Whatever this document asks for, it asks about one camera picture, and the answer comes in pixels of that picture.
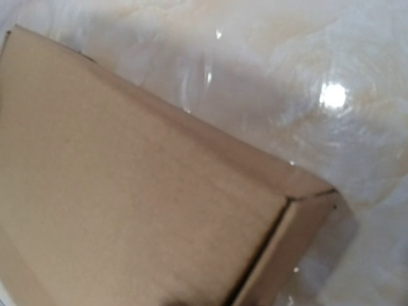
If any brown cardboard box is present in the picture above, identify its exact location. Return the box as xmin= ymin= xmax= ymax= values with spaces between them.
xmin=1 ymin=27 xmax=339 ymax=305

